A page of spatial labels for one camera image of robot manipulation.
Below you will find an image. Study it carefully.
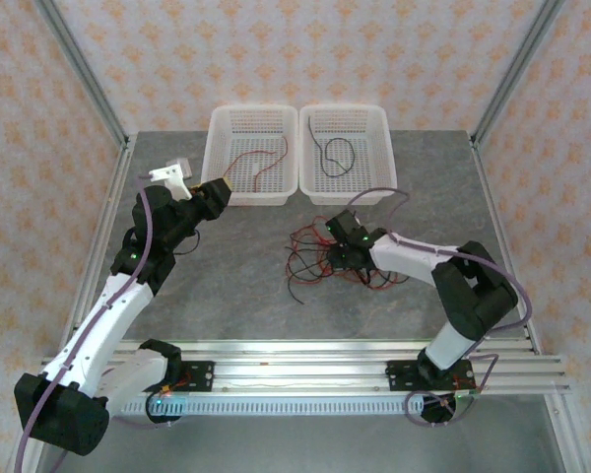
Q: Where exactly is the aluminium frame post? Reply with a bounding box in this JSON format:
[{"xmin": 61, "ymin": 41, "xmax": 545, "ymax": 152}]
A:
[
  {"xmin": 33, "ymin": 0, "xmax": 132, "ymax": 149},
  {"xmin": 472, "ymin": 0, "xmax": 565, "ymax": 149}
]

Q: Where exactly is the white perforated plastic basket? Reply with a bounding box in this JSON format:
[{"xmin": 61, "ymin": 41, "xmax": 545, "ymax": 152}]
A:
[
  {"xmin": 200, "ymin": 103, "xmax": 299, "ymax": 207},
  {"xmin": 298, "ymin": 103, "xmax": 398, "ymax": 206}
]

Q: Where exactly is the grey slotted cable duct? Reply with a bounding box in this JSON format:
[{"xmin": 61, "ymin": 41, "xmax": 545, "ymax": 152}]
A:
[{"xmin": 53, "ymin": 396, "xmax": 454, "ymax": 418}]

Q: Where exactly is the black round arm base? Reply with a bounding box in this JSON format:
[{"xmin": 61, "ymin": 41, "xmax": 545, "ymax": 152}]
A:
[
  {"xmin": 418, "ymin": 388, "xmax": 474, "ymax": 426},
  {"xmin": 145, "ymin": 391, "xmax": 186, "ymax": 428}
]

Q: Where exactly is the thin black cable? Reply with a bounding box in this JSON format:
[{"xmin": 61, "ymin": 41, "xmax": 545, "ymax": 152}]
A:
[
  {"xmin": 307, "ymin": 120, "xmax": 356, "ymax": 178},
  {"xmin": 288, "ymin": 231, "xmax": 336, "ymax": 277},
  {"xmin": 324, "ymin": 260, "xmax": 375, "ymax": 287},
  {"xmin": 284, "ymin": 255, "xmax": 326, "ymax": 305}
]

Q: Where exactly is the left arm black wire loop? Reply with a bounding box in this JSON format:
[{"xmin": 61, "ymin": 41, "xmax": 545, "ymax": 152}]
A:
[{"xmin": 173, "ymin": 228, "xmax": 202, "ymax": 257}]

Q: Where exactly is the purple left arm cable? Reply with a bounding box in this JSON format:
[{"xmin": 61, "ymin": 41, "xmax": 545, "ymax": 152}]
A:
[{"xmin": 14, "ymin": 171, "xmax": 178, "ymax": 473}]

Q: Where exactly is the thin red cable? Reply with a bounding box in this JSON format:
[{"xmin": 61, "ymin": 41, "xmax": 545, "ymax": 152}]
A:
[
  {"xmin": 285, "ymin": 245, "xmax": 336, "ymax": 288},
  {"xmin": 344, "ymin": 265, "xmax": 411, "ymax": 293},
  {"xmin": 288, "ymin": 215, "xmax": 341, "ymax": 257},
  {"xmin": 223, "ymin": 134, "xmax": 291, "ymax": 192}
]

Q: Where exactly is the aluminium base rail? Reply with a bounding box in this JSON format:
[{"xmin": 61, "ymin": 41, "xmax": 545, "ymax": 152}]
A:
[{"xmin": 32, "ymin": 338, "xmax": 572, "ymax": 396}]

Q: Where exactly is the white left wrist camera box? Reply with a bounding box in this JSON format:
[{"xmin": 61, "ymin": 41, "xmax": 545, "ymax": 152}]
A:
[{"xmin": 147, "ymin": 156, "xmax": 197, "ymax": 201}]

